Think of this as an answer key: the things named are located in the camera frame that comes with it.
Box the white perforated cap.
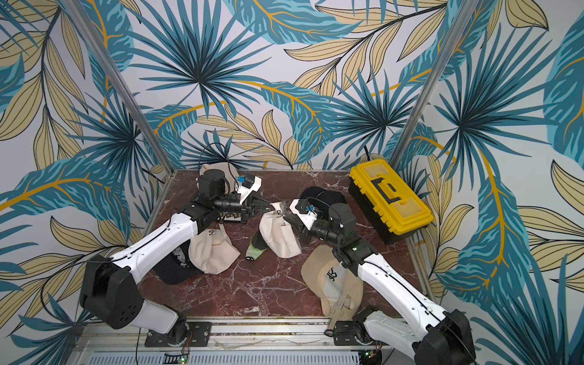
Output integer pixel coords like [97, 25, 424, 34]
[259, 202, 301, 259]

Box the black cap at back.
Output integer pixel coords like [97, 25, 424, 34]
[300, 186, 347, 218]

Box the cream Colorado cap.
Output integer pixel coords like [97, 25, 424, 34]
[189, 224, 240, 275]

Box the yellow black toolbox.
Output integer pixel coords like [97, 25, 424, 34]
[348, 159, 434, 245]

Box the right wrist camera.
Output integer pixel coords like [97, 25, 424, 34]
[290, 199, 318, 231]

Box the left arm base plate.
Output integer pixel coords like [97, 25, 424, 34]
[144, 322, 212, 348]

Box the navy black cap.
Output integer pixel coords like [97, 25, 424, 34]
[154, 240, 202, 285]

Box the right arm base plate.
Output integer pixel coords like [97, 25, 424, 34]
[324, 319, 395, 346]

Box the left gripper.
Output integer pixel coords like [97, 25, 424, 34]
[214, 192, 277, 224]

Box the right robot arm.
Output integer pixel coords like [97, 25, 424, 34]
[284, 198, 476, 364]

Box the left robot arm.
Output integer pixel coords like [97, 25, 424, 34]
[79, 169, 273, 335]

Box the black charger board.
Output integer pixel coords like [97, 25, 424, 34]
[220, 211, 242, 223]

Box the tan khaki cap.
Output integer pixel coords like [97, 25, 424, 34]
[301, 245, 363, 330]

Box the green black cap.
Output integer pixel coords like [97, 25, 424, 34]
[245, 231, 269, 262]

